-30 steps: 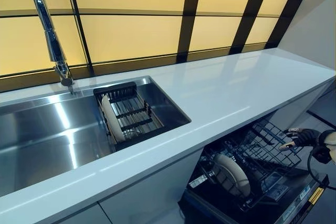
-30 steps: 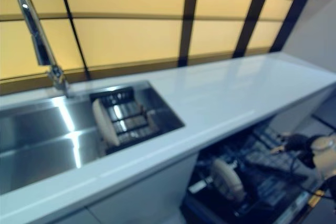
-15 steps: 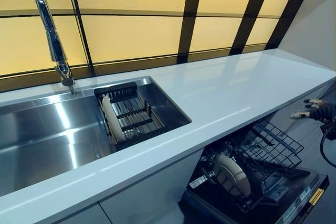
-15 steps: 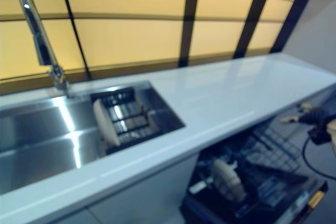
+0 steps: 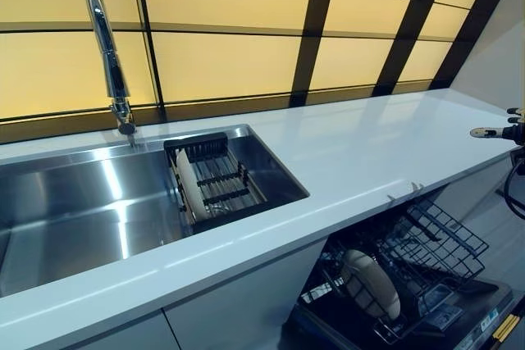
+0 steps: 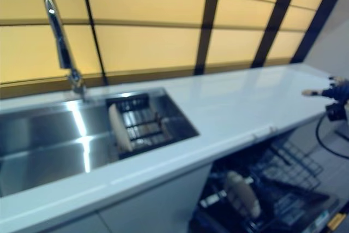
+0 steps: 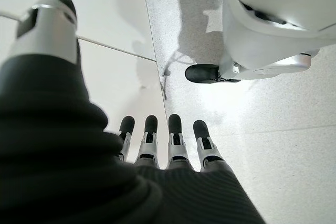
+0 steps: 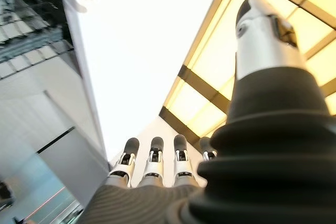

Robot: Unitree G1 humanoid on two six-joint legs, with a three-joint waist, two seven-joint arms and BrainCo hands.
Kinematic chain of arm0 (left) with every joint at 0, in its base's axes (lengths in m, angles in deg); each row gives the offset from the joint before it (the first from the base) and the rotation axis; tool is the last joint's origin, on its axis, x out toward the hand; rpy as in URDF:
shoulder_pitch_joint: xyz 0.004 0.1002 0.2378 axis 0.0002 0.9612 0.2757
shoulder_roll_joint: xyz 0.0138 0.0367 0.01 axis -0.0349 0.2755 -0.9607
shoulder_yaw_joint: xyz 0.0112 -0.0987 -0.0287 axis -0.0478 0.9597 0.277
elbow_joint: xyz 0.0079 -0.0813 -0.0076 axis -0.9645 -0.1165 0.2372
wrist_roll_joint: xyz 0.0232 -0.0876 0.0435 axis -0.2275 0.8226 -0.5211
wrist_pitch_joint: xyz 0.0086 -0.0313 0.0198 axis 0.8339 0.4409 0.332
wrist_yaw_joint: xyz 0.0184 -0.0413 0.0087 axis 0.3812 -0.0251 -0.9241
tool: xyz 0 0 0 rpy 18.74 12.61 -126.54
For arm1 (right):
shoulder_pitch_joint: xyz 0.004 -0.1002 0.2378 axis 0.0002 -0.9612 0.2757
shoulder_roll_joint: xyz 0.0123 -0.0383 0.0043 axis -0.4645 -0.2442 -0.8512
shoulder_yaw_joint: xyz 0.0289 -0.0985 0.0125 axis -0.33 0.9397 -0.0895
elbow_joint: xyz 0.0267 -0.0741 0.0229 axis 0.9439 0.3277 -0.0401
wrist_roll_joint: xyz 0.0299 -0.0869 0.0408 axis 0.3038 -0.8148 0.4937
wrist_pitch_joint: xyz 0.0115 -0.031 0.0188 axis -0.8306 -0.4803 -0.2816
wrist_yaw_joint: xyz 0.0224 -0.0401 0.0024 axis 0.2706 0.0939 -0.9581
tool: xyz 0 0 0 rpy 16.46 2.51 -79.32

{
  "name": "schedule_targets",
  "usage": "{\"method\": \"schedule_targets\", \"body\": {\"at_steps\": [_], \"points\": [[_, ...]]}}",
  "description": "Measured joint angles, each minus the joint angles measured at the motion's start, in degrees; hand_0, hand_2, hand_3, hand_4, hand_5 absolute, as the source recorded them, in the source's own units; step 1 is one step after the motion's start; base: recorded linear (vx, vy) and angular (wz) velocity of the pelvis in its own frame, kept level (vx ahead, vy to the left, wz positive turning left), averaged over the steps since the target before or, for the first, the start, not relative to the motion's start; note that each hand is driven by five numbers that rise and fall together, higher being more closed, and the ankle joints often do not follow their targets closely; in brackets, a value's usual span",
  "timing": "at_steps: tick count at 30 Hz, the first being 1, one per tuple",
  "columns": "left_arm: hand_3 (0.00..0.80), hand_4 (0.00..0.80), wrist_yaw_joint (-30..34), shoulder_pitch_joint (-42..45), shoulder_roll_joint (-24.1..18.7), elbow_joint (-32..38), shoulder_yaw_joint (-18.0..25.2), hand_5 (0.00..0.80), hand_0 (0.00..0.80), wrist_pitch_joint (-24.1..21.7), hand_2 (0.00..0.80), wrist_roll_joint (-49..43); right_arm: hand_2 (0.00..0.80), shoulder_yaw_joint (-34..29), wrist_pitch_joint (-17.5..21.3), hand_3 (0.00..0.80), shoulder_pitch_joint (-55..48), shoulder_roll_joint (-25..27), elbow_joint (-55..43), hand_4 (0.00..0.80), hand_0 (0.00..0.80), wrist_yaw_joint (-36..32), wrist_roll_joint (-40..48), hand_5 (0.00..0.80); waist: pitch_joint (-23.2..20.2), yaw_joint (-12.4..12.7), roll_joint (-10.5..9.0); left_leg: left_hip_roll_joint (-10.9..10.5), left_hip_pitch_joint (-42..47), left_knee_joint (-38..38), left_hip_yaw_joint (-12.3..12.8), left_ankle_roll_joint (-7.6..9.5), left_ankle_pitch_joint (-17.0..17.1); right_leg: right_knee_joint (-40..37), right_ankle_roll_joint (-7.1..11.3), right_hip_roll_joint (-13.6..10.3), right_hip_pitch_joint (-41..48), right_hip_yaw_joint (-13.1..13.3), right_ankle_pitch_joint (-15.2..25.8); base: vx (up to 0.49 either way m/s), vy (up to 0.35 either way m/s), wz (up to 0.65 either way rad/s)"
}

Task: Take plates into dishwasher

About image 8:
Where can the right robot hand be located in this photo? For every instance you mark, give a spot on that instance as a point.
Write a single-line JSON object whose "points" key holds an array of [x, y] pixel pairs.
{"points": [[262, 169]]}

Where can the wide grey cabinet door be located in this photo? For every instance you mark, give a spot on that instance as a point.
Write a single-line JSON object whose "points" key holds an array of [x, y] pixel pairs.
{"points": [[73, 166]]}

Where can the narrow grey cabinet door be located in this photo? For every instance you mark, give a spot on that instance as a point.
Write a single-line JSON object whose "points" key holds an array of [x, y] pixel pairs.
{"points": [[47, 108]]}

